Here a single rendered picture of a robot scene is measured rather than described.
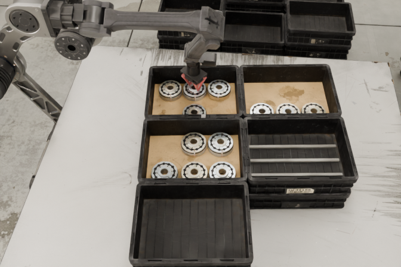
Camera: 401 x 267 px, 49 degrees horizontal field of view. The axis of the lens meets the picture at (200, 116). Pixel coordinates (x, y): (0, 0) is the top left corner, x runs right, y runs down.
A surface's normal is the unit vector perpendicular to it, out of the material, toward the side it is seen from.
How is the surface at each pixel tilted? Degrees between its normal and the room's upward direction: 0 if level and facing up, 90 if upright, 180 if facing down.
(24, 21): 90
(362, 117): 0
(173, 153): 0
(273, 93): 0
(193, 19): 34
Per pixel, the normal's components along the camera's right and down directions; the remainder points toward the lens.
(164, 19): -0.18, -0.10
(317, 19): -0.02, -0.64
